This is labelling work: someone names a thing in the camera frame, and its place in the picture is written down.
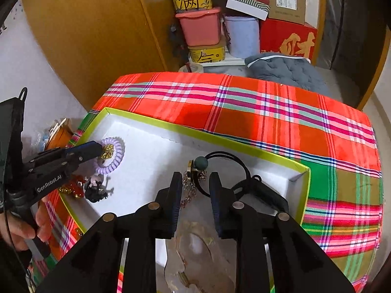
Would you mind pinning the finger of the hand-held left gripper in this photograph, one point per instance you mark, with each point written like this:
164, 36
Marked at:
88, 147
70, 161

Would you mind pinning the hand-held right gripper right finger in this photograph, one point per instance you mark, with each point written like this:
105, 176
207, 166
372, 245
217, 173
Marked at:
217, 203

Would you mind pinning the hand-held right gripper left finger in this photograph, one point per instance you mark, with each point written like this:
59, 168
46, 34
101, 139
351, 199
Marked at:
175, 203

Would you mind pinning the gold bell cluster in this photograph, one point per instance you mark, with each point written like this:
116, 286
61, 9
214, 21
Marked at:
108, 152

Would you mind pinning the mouse hair clip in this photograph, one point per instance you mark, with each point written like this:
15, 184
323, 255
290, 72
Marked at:
94, 189

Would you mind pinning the black smart band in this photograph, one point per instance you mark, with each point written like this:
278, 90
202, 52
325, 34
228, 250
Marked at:
265, 192

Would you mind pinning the clear hair claw clip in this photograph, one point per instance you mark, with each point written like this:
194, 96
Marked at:
195, 250

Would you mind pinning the yellow shallow box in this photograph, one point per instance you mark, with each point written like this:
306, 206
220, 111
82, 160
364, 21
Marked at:
146, 146

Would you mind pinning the person's left hand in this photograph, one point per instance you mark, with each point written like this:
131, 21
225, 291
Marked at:
21, 232

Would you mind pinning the orange container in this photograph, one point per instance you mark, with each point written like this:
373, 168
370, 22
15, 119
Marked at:
59, 137

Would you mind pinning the plaid tablecloth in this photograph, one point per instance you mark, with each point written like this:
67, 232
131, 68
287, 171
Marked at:
244, 106

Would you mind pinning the wooden wardrobe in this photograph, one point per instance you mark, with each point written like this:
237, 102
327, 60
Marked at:
91, 36

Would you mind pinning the tape roll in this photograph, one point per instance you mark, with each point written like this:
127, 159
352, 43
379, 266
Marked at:
191, 67

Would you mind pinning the yellow round tin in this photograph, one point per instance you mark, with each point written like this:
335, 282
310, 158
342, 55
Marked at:
206, 54
192, 3

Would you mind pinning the grey quilted cushion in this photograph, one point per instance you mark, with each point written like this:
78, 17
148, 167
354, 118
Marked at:
290, 70

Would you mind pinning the pink plastic bin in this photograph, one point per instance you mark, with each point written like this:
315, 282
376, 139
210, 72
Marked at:
198, 29

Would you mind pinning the light blue round bin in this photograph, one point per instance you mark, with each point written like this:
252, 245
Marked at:
243, 36

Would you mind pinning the red box with gold print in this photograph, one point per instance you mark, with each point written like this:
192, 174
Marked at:
275, 36

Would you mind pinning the white box with striped edge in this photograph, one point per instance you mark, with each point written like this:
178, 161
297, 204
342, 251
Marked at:
244, 9

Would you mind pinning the brown cardboard box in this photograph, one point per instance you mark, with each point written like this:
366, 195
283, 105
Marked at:
287, 6

